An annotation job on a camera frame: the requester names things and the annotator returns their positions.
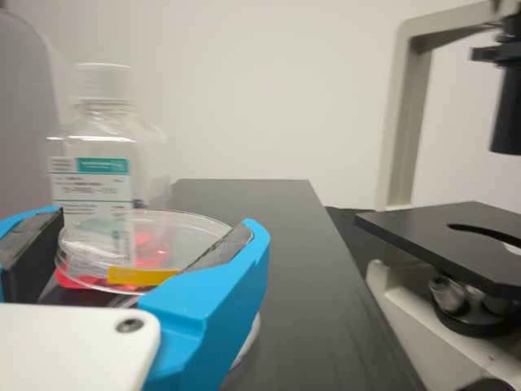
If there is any red liquid bottle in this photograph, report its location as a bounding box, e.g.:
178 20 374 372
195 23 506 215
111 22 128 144
46 63 170 268

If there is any cream microscope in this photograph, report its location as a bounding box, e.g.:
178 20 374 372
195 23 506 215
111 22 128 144
352 0 521 391

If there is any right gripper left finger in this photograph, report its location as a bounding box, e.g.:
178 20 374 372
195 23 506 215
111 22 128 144
0 205 65 304

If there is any petri dish lid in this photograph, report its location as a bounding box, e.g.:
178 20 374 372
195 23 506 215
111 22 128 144
55 209 232 296

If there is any black platform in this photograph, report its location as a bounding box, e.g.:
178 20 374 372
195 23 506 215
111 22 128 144
169 178 422 391

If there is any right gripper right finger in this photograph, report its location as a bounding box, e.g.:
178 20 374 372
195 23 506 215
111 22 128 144
133 217 271 391

